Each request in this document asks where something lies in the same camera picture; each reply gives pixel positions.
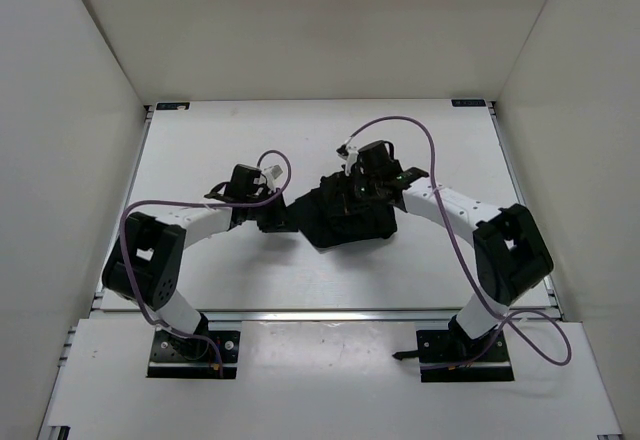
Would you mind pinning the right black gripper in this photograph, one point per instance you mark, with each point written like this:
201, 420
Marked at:
355, 175

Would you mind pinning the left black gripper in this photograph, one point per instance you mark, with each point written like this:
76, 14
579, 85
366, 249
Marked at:
277, 221

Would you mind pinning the black pleated skirt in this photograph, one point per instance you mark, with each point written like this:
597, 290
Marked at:
330, 214

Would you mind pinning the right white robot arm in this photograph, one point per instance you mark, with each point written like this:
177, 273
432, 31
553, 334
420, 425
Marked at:
511, 256

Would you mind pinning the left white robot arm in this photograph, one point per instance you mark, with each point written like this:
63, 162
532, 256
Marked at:
143, 266

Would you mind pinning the right blue corner label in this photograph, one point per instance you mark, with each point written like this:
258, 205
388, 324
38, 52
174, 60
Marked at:
468, 103

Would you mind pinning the blue corner label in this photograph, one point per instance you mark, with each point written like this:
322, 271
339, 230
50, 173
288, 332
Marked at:
468, 103
172, 106

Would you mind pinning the left blue corner label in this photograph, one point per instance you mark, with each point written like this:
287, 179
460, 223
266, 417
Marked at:
172, 106

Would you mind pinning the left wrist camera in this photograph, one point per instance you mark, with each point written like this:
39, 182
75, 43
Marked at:
269, 175

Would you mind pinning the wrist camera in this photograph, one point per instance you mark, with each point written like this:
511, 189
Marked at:
350, 155
269, 175

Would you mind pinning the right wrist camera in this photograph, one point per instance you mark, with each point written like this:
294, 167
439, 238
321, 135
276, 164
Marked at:
350, 155

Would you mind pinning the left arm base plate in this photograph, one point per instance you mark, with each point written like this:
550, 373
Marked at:
174, 358

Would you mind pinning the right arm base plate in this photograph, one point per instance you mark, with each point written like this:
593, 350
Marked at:
444, 357

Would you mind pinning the aluminium table edge rail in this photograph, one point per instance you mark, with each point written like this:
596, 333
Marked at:
330, 316

